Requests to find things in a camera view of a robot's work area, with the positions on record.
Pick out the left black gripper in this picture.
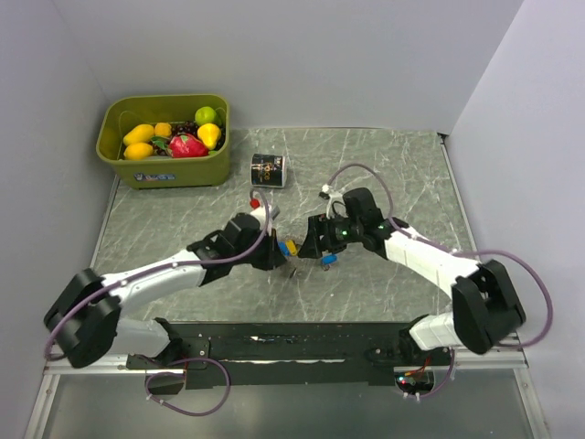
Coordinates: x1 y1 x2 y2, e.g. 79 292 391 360
232 226 287 271

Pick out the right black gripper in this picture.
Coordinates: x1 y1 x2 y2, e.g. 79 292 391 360
297 211 364 259

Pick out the large silver keyring with rings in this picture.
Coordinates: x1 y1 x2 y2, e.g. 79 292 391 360
278 240 299 279

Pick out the blue tagged key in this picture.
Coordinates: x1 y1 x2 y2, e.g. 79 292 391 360
320 254 338 271

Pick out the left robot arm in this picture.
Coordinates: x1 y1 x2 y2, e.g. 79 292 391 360
44 208 286 369

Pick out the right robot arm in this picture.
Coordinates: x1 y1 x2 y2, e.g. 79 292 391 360
297 186 526 365

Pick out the black paper cup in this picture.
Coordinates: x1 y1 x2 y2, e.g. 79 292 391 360
250 154 287 188

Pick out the yellow pear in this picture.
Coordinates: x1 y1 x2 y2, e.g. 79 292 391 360
197 123 222 150

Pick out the red dragon fruit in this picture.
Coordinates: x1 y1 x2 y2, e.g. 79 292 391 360
168 134 208 158

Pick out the dark cherries bunch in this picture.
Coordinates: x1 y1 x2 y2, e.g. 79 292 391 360
150 122 226 158

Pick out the green lime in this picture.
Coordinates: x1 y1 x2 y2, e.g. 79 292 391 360
195 106 218 126

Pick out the olive green plastic bin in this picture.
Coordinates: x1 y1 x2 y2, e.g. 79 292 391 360
95 94 230 189

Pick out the small orange fruit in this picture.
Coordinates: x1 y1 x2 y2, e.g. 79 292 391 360
154 123 173 138

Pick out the yellow mango lower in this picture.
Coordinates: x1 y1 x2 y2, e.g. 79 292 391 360
123 142 154 161

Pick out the yellow mango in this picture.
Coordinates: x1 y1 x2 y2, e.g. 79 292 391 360
122 123 154 146
123 142 154 161

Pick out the yellow mango upper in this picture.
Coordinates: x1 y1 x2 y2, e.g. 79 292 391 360
122 123 154 146

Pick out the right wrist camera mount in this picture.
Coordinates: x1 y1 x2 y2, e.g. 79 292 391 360
319 184 345 219

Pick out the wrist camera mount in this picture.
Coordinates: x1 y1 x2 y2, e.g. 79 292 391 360
250 198 281 233
319 184 345 219

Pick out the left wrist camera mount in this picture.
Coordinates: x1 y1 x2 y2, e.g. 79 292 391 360
250 198 281 233

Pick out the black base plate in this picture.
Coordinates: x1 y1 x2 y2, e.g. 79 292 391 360
126 322 452 390

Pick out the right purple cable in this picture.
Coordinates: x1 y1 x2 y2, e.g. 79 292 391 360
326 163 554 403

